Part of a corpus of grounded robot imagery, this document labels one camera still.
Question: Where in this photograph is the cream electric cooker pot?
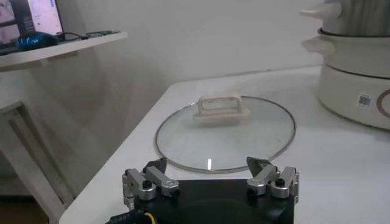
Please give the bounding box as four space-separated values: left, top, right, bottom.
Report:
300 29 390 131

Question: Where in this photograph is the white side table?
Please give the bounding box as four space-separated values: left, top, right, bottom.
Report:
0 31 129 224

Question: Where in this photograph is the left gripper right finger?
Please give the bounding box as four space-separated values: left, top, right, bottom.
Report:
246 156 300 203

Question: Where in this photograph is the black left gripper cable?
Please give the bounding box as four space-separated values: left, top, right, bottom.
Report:
105 208 155 224

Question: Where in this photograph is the stainless steel steamer basket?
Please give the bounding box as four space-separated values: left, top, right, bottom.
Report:
299 0 390 37

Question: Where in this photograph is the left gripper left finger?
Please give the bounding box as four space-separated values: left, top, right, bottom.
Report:
121 156 180 206

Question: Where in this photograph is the blue computer mouse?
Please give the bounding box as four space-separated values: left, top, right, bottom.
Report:
15 32 60 52

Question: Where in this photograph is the glass lid with cream handle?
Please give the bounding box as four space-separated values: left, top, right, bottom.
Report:
154 94 297 174

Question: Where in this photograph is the black laptop cable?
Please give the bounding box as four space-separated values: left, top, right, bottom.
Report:
59 32 89 43

